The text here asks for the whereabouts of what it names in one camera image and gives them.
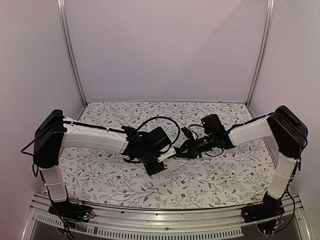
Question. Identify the floral patterned table mat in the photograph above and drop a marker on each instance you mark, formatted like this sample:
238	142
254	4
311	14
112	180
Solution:
221	178

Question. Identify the left aluminium frame post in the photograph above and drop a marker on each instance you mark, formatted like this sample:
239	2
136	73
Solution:
61	6

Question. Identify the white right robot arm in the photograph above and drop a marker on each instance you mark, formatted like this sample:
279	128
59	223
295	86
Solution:
285	135

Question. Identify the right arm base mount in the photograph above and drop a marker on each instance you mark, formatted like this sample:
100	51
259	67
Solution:
269	208

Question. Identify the right aluminium frame post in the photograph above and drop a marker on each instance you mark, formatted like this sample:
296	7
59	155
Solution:
270	4

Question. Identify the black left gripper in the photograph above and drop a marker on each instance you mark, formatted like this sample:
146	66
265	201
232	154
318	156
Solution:
151	171

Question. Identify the aluminium front rail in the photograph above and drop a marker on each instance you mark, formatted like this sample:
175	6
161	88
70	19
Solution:
127	223

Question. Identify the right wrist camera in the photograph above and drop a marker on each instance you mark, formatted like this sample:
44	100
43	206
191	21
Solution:
189	134

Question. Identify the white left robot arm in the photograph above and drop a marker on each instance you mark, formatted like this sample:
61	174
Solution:
58	132

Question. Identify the aluminium frame post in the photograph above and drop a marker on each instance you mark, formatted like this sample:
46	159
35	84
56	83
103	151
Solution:
270	4
61	6

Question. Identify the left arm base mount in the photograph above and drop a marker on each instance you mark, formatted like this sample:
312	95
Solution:
75	212

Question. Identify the white AC remote control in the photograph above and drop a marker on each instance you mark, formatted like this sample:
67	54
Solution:
170	167

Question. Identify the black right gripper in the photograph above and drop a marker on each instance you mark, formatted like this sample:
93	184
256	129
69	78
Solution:
192	147

